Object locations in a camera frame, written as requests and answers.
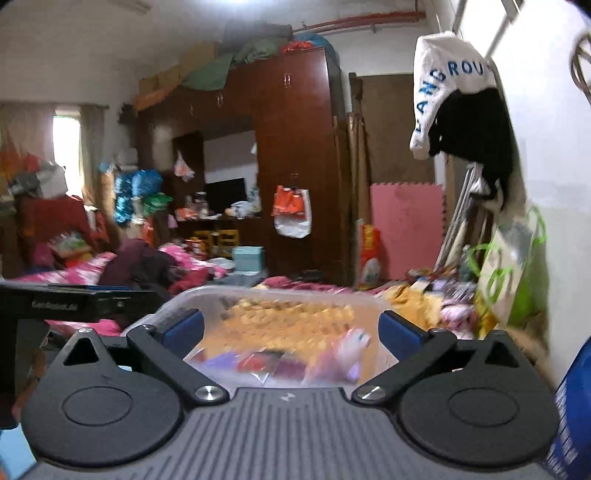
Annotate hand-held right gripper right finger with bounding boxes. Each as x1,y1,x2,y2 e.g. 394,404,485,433
352,310,526,408

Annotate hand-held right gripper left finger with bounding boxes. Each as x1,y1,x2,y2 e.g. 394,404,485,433
58,308,230,409

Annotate large purple tissue pack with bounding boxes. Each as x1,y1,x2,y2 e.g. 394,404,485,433
202,353,246,371

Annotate purple floral tissue pack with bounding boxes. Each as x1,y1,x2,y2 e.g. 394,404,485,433
305,328,372,384

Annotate white plastic basket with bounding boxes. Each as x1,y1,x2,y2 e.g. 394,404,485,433
151,285,419,385

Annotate dark clothes pile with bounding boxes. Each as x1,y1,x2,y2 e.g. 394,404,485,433
98,239,182,297

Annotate yellow printed cloth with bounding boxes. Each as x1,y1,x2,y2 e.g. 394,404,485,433
387,283,445,325

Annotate pink floral blanket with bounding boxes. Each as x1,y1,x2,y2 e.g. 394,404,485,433
14,244,218,337

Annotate red and yellow sack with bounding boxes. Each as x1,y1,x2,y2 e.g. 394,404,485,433
359,223,382,290

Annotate red covered cabinet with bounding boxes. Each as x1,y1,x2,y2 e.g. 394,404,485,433
16,195,100,259

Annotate teal box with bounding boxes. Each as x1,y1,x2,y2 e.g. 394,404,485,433
232,246,266,274

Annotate blue plastic bags bundle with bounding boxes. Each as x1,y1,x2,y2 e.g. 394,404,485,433
115,169,163,225

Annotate pink foam mat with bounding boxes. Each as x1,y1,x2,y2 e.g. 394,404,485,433
368,182,447,283

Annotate green and white tote bag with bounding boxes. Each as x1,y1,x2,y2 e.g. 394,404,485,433
468,205,549,329

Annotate metal crutches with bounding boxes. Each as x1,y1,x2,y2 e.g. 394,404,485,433
438,161,482,269

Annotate small hanging plastic bag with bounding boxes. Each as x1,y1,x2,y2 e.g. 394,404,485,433
174,151,196,184

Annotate black television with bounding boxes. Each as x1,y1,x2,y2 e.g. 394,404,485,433
204,177,249,216

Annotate beige curtain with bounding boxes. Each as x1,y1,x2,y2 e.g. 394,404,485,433
80,105,108,205

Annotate window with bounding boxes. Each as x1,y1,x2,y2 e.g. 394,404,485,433
52,115,86,195

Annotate orange and white plastic bag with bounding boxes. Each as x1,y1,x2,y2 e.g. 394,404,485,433
271,185,312,239

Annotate blue shopping bag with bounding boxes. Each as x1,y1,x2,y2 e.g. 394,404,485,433
544,336,591,480

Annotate dark wooden wardrobe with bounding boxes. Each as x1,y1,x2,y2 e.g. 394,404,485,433
133,46,352,283

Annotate brown wooden door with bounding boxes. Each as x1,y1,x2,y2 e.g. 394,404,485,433
356,73,445,186

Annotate black hanging garment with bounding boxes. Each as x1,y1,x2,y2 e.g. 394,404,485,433
428,88,516,214

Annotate green cloth on wardrobe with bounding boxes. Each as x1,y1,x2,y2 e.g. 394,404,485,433
181,38,260,92

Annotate red ceiling pipe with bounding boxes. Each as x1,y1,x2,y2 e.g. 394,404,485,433
304,10,438,32

